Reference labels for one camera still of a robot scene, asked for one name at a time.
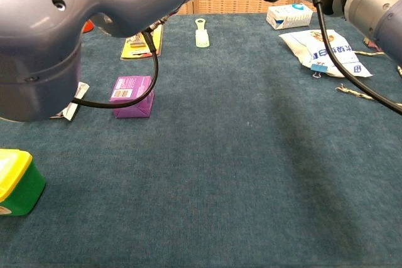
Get white blue milk carton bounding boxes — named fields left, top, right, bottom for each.
left=266, top=3, right=314, bottom=31

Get clear jar of binder clips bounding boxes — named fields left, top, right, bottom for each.
left=363, top=36, right=379, bottom=50

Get white powder bag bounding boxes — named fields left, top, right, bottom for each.
left=278, top=29, right=374, bottom=78

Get blue binder clip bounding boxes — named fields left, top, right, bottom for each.
left=310, top=63, right=329, bottom=78

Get green plastic brush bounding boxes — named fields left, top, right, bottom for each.
left=194, top=18, right=210, bottom=49

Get razor on yellow card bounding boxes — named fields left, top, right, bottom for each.
left=121, top=24, right=165, bottom=60

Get purple box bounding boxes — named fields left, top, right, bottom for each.
left=109, top=75, right=155, bottom=119

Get burger snack packet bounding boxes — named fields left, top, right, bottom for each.
left=50, top=82, right=90, bottom=121

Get yellow lidded green container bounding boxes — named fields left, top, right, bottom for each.
left=0, top=148, right=46, bottom=217

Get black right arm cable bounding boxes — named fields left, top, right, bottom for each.
left=305, top=0, right=402, bottom=115

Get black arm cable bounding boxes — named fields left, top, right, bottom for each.
left=71, top=18, right=172, bottom=109
left=305, top=0, right=402, bottom=115

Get braided beige rope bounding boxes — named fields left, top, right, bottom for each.
left=335, top=50, right=402, bottom=108

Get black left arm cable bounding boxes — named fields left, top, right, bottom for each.
left=71, top=18, right=172, bottom=109

